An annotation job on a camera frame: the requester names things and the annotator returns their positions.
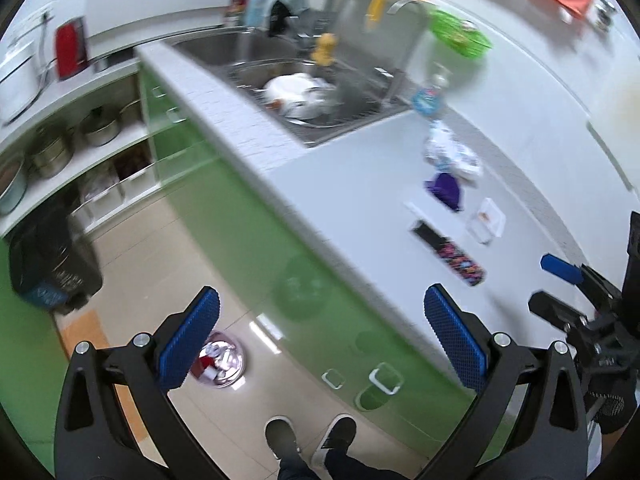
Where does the dark hanging cloth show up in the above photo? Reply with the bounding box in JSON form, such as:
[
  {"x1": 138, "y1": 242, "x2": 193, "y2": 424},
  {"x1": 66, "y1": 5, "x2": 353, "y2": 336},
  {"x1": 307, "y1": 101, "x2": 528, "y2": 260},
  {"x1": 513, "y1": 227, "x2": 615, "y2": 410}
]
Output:
[{"x1": 267, "y1": 0, "x2": 293, "y2": 38}]

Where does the white open shelf unit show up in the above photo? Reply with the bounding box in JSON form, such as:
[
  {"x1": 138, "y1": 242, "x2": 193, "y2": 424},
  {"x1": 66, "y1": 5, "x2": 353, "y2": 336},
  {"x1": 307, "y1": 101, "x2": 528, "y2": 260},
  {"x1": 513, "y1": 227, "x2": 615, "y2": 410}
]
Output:
[{"x1": 0, "y1": 55, "x2": 168, "y2": 241}]

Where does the green counter cabinet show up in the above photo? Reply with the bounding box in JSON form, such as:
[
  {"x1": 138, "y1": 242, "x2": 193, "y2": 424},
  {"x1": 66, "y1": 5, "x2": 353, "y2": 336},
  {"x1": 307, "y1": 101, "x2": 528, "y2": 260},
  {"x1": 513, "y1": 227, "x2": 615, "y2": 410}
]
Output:
[{"x1": 137, "y1": 67, "x2": 481, "y2": 413}]

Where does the green plastic basket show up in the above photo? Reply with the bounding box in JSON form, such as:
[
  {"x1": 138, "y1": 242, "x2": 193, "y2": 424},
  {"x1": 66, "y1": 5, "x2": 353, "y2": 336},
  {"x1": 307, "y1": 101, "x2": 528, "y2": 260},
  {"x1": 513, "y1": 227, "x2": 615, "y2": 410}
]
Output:
[{"x1": 429, "y1": 8, "x2": 493, "y2": 58}]

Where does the stainless steel sink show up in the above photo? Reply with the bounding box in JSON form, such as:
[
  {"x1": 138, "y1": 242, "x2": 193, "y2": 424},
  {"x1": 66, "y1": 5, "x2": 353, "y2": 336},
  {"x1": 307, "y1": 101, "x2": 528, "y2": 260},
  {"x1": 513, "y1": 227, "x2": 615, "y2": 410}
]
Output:
[{"x1": 170, "y1": 27, "x2": 413, "y2": 148}]

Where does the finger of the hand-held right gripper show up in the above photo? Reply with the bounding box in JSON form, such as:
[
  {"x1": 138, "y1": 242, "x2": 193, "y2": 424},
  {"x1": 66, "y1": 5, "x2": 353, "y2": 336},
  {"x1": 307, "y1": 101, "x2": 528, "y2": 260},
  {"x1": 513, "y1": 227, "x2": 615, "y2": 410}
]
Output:
[
  {"x1": 540, "y1": 253, "x2": 626, "y2": 311},
  {"x1": 528, "y1": 290, "x2": 593, "y2": 332}
]

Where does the white and blue plastic bag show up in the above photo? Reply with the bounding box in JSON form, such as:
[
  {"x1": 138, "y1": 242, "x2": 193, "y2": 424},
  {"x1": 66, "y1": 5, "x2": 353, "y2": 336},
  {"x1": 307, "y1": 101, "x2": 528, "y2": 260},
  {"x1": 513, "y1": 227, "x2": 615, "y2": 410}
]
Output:
[{"x1": 424, "y1": 119, "x2": 483, "y2": 181}]

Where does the yellow plastic scraper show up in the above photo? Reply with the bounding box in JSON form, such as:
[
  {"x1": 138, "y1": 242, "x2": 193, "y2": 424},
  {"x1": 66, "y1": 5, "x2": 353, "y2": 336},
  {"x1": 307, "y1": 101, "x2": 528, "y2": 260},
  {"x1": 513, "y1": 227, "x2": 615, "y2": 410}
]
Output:
[{"x1": 356, "y1": 0, "x2": 427, "y2": 32}]

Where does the person's right hand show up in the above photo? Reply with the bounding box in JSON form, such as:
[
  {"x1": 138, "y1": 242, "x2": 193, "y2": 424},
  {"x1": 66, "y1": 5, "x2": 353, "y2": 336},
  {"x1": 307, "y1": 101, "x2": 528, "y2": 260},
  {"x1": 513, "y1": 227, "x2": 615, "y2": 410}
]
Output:
[{"x1": 584, "y1": 374, "x2": 640, "y2": 435}]

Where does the white rectangular container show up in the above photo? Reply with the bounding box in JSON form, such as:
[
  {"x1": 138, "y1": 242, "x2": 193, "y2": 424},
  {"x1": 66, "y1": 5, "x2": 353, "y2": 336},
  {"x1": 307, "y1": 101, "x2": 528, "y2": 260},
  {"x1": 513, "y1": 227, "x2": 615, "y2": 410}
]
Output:
[{"x1": 465, "y1": 197, "x2": 505, "y2": 245}]

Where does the person's right leg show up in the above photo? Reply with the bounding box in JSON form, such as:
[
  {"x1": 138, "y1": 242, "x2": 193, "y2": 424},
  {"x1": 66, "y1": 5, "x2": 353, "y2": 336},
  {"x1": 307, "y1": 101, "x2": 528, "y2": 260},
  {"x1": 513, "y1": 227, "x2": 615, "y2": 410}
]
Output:
[{"x1": 325, "y1": 447, "x2": 417, "y2": 480}]

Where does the yellow hanging sponge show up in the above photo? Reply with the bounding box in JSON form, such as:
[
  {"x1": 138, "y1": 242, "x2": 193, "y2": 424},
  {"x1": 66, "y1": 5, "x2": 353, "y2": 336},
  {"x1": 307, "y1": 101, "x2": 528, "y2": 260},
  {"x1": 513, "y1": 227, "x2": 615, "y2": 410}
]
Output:
[{"x1": 310, "y1": 32, "x2": 337, "y2": 67}]

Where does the steel pot with lid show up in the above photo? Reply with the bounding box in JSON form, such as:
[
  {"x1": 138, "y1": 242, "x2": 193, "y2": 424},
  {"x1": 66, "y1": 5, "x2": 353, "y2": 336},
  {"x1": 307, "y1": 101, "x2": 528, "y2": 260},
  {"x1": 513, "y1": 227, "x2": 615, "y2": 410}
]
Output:
[{"x1": 80, "y1": 105, "x2": 122, "y2": 147}]

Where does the pink trash bin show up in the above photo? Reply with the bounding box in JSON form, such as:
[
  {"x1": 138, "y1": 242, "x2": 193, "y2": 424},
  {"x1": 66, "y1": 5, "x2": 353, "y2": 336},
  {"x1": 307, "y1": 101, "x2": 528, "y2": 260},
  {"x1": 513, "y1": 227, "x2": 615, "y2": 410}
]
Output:
[{"x1": 190, "y1": 331, "x2": 248, "y2": 390}]

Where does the steel steamer pot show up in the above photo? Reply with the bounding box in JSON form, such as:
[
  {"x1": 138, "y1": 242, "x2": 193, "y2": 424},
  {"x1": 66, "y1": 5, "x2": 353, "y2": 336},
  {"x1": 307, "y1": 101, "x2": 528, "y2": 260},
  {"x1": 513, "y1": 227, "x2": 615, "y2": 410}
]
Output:
[{"x1": 27, "y1": 127, "x2": 73, "y2": 179}]

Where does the pale enamel basin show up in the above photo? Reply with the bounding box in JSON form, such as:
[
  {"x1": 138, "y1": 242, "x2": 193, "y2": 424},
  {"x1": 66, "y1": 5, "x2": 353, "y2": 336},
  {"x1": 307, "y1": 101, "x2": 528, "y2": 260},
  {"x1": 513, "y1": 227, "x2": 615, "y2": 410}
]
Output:
[{"x1": 0, "y1": 157, "x2": 28, "y2": 216}]

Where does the purple cloth pouch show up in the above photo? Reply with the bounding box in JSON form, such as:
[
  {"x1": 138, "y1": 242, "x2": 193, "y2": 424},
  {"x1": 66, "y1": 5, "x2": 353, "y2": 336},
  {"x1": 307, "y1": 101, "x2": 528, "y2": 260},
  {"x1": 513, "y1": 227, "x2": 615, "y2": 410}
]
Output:
[{"x1": 424, "y1": 172, "x2": 465, "y2": 211}]

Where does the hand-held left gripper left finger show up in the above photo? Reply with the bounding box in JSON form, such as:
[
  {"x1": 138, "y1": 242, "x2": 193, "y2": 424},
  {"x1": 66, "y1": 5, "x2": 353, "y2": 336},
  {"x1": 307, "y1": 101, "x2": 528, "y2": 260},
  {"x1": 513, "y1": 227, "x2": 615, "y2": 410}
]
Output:
[{"x1": 54, "y1": 285, "x2": 224, "y2": 480}]

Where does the person's leg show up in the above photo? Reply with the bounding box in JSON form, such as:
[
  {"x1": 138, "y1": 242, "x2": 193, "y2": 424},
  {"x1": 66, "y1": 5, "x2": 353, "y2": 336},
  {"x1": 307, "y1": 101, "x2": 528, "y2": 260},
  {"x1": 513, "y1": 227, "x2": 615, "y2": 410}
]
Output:
[
  {"x1": 325, "y1": 447, "x2": 417, "y2": 480},
  {"x1": 277, "y1": 455, "x2": 322, "y2": 480}
]

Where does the dark pink bottle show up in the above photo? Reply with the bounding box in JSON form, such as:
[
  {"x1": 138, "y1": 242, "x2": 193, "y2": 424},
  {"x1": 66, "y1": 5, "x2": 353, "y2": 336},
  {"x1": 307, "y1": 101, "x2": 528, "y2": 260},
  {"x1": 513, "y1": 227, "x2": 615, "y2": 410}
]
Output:
[{"x1": 223, "y1": 0, "x2": 249, "y2": 28}]

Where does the slim chrome faucet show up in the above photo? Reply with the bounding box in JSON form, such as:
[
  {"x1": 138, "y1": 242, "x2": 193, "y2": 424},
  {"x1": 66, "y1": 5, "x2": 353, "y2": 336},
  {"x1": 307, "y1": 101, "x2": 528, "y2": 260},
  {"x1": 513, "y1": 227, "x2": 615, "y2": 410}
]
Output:
[{"x1": 382, "y1": 0, "x2": 426, "y2": 111}]

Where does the person's right shoe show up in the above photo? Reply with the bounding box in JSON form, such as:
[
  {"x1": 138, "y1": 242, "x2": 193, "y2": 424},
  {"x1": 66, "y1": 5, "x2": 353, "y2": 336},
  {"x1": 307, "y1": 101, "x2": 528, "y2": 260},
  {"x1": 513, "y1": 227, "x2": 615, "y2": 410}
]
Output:
[{"x1": 311, "y1": 414, "x2": 357, "y2": 467}]

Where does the wire dish rack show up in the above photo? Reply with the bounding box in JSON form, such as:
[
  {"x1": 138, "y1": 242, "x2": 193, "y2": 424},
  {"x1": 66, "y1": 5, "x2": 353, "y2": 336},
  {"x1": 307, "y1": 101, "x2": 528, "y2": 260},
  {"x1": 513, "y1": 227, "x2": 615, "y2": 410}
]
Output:
[{"x1": 227, "y1": 57, "x2": 386, "y2": 128}]

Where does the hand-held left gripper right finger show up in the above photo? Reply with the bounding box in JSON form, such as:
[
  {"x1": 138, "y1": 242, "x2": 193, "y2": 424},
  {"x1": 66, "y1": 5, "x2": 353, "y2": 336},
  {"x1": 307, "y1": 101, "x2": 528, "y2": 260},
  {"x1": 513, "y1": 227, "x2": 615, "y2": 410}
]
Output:
[{"x1": 417, "y1": 283, "x2": 590, "y2": 480}]

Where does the dark floral printed box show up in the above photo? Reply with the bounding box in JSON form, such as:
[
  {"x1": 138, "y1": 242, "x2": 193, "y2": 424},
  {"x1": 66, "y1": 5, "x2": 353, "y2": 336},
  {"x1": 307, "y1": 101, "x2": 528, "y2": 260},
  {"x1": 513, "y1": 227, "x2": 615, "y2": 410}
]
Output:
[{"x1": 409, "y1": 219, "x2": 488, "y2": 287}]

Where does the hand soap pump bottle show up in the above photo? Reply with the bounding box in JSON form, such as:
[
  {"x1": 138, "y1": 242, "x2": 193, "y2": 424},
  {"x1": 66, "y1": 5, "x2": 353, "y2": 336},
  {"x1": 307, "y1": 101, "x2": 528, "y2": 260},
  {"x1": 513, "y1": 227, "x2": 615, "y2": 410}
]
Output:
[{"x1": 411, "y1": 62, "x2": 451, "y2": 118}]

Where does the green side panel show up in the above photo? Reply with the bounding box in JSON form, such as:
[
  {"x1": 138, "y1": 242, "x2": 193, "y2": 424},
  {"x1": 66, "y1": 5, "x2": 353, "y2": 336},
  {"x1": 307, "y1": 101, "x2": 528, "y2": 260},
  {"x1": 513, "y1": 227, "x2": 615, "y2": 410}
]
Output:
[{"x1": 0, "y1": 237, "x2": 68, "y2": 466}]

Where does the white plate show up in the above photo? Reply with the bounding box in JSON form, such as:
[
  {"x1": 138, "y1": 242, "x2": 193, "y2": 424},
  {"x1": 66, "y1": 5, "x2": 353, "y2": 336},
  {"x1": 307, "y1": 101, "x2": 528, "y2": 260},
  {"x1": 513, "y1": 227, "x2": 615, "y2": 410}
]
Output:
[{"x1": 261, "y1": 72, "x2": 337, "y2": 118}]

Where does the red appliance part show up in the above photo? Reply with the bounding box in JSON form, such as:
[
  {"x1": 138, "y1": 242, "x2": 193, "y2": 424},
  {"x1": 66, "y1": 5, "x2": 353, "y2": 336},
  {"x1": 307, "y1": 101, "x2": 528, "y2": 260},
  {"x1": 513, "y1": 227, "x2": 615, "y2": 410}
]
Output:
[{"x1": 54, "y1": 16, "x2": 90, "y2": 81}]

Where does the person's left leg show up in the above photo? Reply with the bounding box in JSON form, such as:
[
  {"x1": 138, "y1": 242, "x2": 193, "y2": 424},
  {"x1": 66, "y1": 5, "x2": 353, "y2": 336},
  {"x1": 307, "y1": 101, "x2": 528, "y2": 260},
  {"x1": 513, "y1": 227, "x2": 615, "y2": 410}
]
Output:
[{"x1": 277, "y1": 455, "x2": 322, "y2": 480}]

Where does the white dishwasher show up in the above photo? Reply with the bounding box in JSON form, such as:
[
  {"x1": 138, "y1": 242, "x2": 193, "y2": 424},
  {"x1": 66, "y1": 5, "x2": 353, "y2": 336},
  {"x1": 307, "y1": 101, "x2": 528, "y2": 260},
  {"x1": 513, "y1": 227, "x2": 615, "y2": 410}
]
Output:
[{"x1": 82, "y1": 0, "x2": 251, "y2": 61}]

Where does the blue capped detergent bottle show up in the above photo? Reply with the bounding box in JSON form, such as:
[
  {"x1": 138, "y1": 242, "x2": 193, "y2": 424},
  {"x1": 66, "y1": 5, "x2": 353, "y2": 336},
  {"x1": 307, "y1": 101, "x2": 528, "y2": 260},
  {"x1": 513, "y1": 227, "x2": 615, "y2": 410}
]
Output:
[{"x1": 245, "y1": 0, "x2": 273, "y2": 28}]

